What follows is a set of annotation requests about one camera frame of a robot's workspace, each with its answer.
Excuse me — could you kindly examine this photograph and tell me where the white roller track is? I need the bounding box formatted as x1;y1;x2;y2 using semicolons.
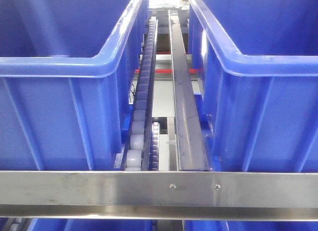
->
120;16;158;171

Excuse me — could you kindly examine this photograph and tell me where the blue bin right foreground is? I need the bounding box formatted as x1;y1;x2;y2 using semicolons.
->
189;0;318;172

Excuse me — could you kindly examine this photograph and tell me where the blue bin foreground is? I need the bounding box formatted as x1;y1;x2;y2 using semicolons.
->
189;0;318;172
0;0;148;170

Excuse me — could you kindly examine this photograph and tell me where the blue bin left foreground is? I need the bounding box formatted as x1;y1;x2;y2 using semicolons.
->
0;0;148;170

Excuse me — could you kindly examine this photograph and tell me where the steel divider guide rail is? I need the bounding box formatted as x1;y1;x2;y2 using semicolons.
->
168;10;209;171

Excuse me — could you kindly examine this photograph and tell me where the steel front rail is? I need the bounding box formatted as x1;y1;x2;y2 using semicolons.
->
0;171;318;221

